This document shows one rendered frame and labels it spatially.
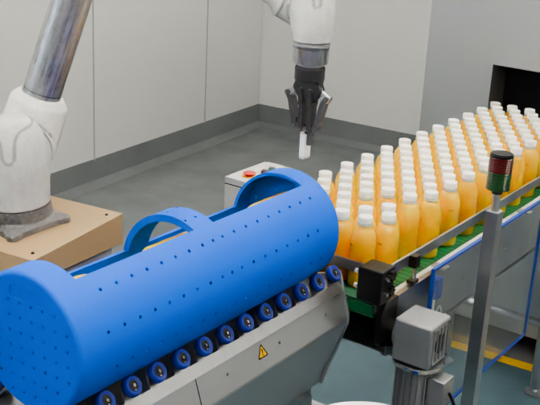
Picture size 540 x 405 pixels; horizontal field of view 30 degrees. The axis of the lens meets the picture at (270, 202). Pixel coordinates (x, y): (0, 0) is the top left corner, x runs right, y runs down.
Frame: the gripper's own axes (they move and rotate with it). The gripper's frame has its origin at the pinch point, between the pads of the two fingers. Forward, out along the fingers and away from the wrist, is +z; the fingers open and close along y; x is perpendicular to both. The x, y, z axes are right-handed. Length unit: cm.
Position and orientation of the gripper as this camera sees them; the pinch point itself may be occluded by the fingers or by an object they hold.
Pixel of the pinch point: (304, 144)
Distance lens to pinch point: 254.1
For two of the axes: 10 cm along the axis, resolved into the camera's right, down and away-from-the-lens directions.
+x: -5.8, 2.4, -7.8
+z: -0.5, 9.4, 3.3
